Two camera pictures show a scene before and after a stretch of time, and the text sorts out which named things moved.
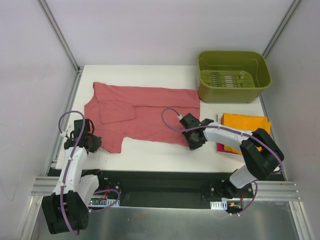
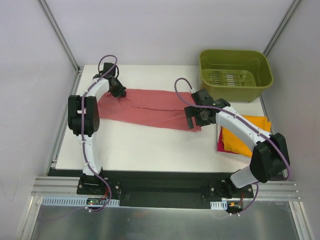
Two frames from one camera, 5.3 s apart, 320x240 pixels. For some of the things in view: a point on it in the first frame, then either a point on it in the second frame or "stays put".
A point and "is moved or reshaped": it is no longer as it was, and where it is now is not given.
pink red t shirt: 150,113 is moved or reshaped
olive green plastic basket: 232,77 stays put
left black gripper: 93,143 -> 119,91
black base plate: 169,188 stays put
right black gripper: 189,141 -> 191,114
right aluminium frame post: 281,28 stays put
